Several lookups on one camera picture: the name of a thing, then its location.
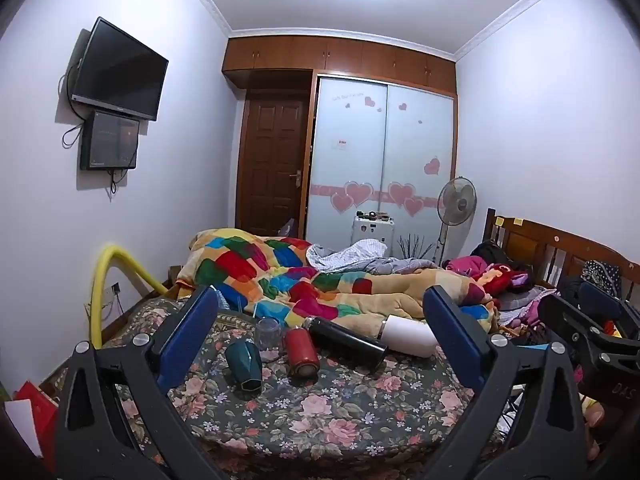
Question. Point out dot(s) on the floral bed sheet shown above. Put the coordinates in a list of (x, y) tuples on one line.
[(310, 410)]

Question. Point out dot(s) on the brown wooden door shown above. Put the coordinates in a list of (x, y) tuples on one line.
[(272, 160)]

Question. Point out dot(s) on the black bag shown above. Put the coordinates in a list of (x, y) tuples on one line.
[(490, 251)]

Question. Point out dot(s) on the wooden bed headboard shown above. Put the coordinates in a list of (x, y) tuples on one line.
[(550, 245)]

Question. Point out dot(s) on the brown wooden overhead cabinet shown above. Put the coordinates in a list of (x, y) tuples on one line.
[(340, 57)]

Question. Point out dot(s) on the colourful patchwork quilt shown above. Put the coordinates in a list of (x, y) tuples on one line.
[(300, 280)]

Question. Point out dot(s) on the white cup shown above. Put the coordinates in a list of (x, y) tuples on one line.
[(407, 335)]

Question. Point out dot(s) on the dark dried twigs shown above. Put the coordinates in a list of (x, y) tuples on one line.
[(415, 250)]

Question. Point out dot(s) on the wall power socket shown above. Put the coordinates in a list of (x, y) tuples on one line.
[(112, 290)]

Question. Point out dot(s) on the red metal cup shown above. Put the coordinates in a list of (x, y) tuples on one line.
[(301, 352)]

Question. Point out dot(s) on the black thermos bottle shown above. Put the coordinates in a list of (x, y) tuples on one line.
[(345, 340)]

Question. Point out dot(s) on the grey striped cloth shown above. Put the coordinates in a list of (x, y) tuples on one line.
[(350, 255)]

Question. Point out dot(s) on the white box appliance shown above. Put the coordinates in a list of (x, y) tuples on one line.
[(372, 234)]

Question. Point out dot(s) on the dark green faceted cup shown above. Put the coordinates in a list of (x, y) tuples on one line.
[(242, 365)]

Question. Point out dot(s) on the red paper bag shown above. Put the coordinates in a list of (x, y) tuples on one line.
[(35, 400)]

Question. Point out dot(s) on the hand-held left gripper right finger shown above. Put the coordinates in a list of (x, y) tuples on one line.
[(452, 340)]

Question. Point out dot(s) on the yellow foam tube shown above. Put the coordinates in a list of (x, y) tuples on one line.
[(100, 285)]

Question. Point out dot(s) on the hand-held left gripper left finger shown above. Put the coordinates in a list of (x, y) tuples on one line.
[(187, 340)]

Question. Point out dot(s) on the red plush toy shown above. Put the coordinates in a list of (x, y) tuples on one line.
[(495, 277)]

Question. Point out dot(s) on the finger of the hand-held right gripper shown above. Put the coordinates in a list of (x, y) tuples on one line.
[(600, 300), (567, 322)]

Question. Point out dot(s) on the wall-mounted black television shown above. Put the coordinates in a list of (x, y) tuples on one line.
[(120, 72)]

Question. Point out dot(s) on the frosted glass sliding wardrobe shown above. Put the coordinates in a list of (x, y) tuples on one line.
[(380, 160)]

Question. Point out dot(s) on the standing electric fan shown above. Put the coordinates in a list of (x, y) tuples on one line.
[(456, 200)]

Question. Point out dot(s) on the clear glass cup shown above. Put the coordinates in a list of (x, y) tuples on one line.
[(268, 332)]

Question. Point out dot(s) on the dark dotted cloth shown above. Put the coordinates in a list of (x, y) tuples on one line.
[(602, 271)]

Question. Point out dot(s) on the small black wall monitor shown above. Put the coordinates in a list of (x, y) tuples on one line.
[(110, 140)]

